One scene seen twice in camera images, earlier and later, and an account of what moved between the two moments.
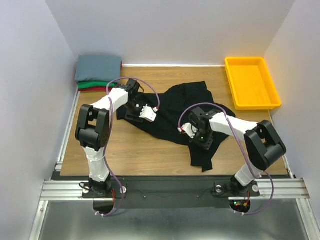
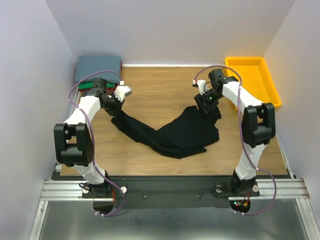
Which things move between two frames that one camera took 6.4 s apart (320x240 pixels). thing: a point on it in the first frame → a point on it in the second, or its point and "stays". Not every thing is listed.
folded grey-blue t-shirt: (98, 68) stays
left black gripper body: (132, 116) → (113, 106)
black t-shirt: (173, 106) → (188, 134)
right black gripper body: (204, 143) → (204, 106)
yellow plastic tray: (251, 83) stays
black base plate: (171, 192) stays
